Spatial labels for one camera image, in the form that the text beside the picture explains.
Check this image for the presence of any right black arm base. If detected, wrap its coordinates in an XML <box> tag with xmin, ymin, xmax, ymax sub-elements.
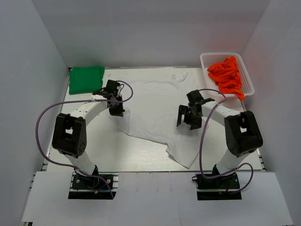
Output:
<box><xmin>191</xmin><ymin>173</ymin><xmax>242</xmax><ymax>201</ymax></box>

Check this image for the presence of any white t shirt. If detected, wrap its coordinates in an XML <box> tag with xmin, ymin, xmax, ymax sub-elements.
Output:
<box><xmin>109</xmin><ymin>72</ymin><xmax>202</xmax><ymax>169</ymax></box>

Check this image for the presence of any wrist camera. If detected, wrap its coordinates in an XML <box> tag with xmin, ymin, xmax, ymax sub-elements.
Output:
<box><xmin>187</xmin><ymin>90</ymin><xmax>204</xmax><ymax>106</ymax></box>
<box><xmin>105</xmin><ymin>80</ymin><xmax>121</xmax><ymax>95</ymax></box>

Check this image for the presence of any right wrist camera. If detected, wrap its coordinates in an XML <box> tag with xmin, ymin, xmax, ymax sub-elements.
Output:
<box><xmin>187</xmin><ymin>90</ymin><xmax>204</xmax><ymax>106</ymax></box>

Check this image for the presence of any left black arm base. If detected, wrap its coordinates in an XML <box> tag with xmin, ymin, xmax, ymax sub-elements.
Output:
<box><xmin>68</xmin><ymin>173</ymin><xmax>119</xmax><ymax>200</ymax></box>

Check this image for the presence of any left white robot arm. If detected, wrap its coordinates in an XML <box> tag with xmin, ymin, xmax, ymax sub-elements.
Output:
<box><xmin>52</xmin><ymin>85</ymin><xmax>124</xmax><ymax>176</ymax></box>

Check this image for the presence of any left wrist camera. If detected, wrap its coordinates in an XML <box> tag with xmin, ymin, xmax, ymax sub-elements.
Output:
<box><xmin>105</xmin><ymin>80</ymin><xmax>121</xmax><ymax>95</ymax></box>

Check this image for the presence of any folded green t shirt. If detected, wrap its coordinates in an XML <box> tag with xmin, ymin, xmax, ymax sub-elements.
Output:
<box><xmin>69</xmin><ymin>65</ymin><xmax>105</xmax><ymax>95</ymax></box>

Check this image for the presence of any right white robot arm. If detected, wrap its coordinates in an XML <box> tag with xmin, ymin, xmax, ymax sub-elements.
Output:
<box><xmin>176</xmin><ymin>98</ymin><xmax>263</xmax><ymax>178</ymax></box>

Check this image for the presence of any white plastic basket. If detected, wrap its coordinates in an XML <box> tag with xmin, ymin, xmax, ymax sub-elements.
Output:
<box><xmin>200</xmin><ymin>52</ymin><xmax>254</xmax><ymax>101</ymax></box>

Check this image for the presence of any crumpled orange t shirt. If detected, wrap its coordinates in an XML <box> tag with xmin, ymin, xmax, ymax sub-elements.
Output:
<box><xmin>207</xmin><ymin>56</ymin><xmax>245</xmax><ymax>101</ymax></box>

